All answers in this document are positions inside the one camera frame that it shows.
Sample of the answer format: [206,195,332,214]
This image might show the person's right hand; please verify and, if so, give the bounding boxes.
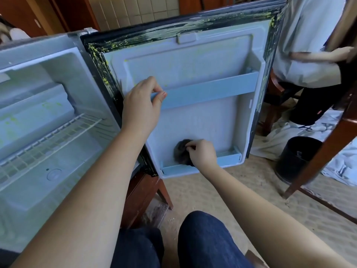
[185,139,219,175]

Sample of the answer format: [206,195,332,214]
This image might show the person's left hand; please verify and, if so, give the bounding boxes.
[122,76,168,144]

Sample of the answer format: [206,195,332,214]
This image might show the dark grey cloth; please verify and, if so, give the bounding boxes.
[173,139,195,166]

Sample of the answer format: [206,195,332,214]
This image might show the fridge door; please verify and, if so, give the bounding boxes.
[81,0,288,178]

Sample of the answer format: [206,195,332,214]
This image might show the person's right forearm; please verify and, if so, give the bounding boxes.
[203,165,352,268]

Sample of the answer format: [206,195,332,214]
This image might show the person's left forearm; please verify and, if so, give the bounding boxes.
[11,134,151,268]

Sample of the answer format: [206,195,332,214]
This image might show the person's dark trousers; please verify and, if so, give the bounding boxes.
[110,210,254,268]

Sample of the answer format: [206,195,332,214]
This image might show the dark red wooden stand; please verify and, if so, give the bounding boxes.
[120,171,174,229]

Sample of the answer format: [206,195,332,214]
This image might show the black plastic bucket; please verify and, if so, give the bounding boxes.
[274,135,324,185]

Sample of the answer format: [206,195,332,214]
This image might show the black seat wooden armchair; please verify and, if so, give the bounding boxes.
[258,70,302,136]

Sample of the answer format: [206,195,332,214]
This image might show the beige padded headboard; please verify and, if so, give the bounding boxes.
[88,0,180,31]

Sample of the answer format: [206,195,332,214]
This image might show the white wire shelf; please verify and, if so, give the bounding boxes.
[0,113,104,188]

